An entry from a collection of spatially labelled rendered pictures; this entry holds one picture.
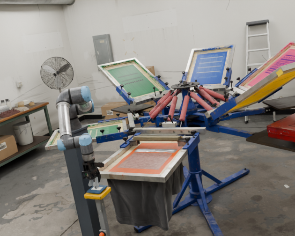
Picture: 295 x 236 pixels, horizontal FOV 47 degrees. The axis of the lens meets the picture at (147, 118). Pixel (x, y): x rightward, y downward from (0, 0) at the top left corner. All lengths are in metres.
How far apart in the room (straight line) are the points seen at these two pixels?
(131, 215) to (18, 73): 4.79
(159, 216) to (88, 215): 0.84
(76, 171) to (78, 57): 5.37
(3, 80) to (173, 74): 3.26
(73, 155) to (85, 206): 0.48
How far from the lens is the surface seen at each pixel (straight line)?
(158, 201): 2.44
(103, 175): 2.43
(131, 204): 2.56
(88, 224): 3.19
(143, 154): 2.73
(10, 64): 6.80
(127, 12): 7.36
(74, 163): 2.95
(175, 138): 2.69
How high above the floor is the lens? 1.92
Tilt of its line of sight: 15 degrees down
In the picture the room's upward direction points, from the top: 8 degrees counter-clockwise
